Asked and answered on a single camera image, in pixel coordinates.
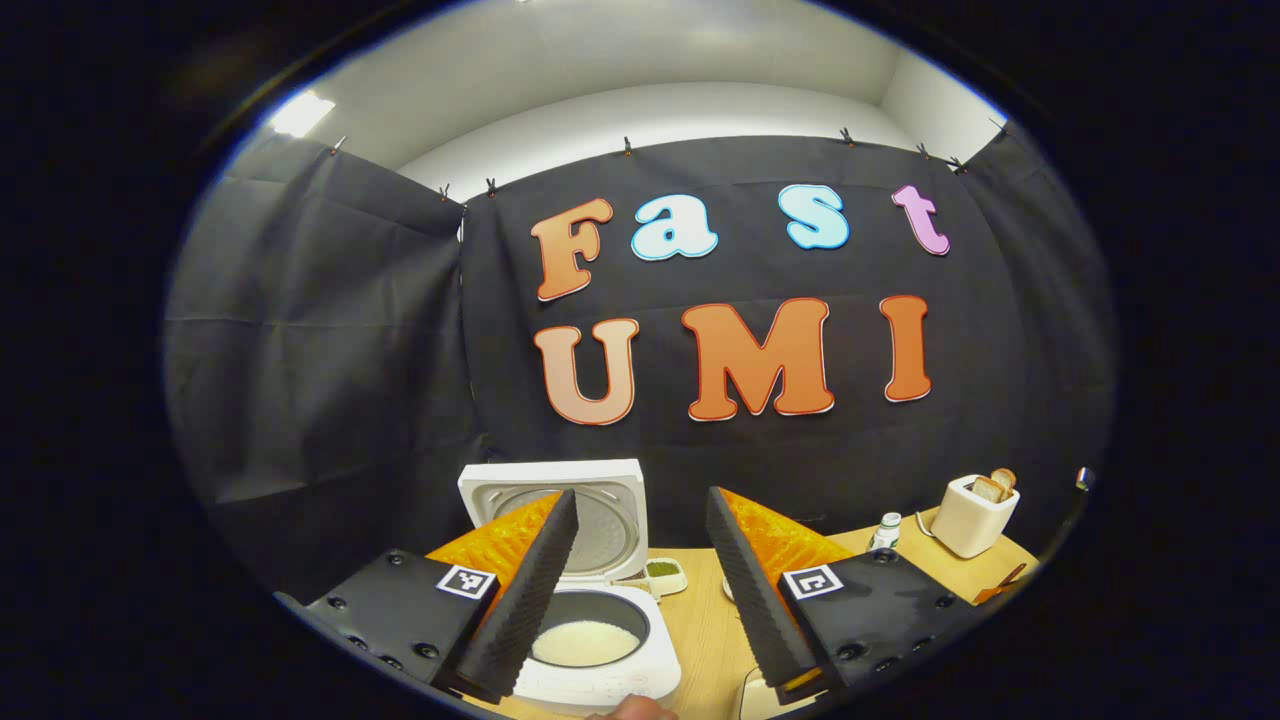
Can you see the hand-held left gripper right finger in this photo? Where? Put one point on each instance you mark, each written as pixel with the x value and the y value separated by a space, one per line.
pixel 750 600

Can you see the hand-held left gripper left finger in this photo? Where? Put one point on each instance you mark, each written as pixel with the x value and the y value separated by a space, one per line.
pixel 530 600

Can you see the white rice mass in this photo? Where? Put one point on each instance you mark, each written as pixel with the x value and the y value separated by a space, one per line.
pixel 590 645

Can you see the white rice cooker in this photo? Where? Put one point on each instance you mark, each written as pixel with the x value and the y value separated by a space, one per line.
pixel 615 520

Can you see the white divided seasoning dish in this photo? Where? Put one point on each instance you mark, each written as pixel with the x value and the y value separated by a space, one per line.
pixel 665 575

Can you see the white pill bottle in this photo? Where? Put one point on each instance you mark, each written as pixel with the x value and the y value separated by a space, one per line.
pixel 885 532

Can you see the white toaster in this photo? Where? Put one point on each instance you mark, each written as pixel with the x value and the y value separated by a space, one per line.
pixel 965 525

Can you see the toasted bread slice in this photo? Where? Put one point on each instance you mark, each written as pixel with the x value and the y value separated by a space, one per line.
pixel 988 489
pixel 1004 479

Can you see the black backdrop cloth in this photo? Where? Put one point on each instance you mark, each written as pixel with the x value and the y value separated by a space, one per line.
pixel 350 350

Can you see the ceiling light panel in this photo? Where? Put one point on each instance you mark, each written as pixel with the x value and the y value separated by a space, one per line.
pixel 302 114

